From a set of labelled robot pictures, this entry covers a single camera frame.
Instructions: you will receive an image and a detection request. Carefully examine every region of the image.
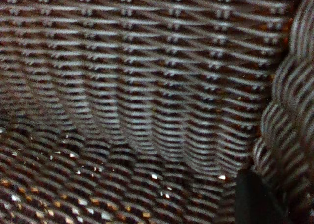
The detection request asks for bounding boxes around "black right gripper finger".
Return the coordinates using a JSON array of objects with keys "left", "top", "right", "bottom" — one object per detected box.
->
[{"left": 235, "top": 170, "right": 287, "bottom": 224}]

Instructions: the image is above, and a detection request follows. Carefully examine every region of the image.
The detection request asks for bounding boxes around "dark brown wicker basket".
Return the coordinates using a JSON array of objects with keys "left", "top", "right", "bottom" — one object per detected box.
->
[{"left": 0, "top": 0, "right": 314, "bottom": 224}]

